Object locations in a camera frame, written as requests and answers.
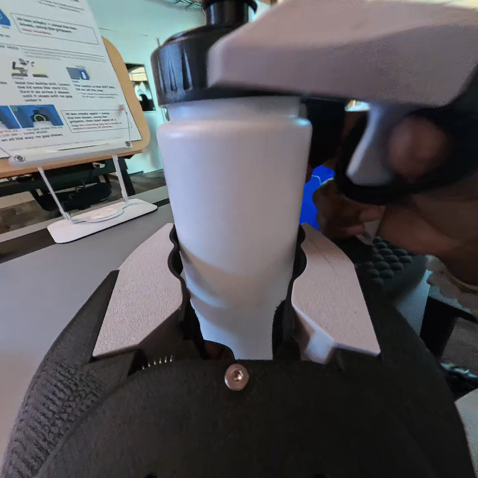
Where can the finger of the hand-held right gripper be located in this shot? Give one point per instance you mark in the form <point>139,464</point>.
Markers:
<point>336,48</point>

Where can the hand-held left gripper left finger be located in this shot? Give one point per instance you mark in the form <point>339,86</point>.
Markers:
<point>142,298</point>

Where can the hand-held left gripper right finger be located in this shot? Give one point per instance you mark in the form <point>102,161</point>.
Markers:
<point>332,298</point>

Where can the blue plastic bin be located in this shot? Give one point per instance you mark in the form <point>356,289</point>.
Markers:
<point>317,186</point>

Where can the white plastic bottle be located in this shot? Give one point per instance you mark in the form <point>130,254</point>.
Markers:
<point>235,194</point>

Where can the black bottle lid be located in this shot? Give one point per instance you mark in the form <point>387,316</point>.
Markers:
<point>179,67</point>

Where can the person's right hand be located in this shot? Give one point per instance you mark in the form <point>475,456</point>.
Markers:
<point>429,231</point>

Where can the black dimpled cushion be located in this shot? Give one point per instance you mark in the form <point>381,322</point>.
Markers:
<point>388,265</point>

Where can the wooden sign board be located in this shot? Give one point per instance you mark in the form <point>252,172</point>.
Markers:
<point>134,112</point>

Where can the white door with window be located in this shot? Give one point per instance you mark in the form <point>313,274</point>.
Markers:
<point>140,89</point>

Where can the printed instruction sheet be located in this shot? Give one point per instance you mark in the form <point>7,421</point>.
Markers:
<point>56,74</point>

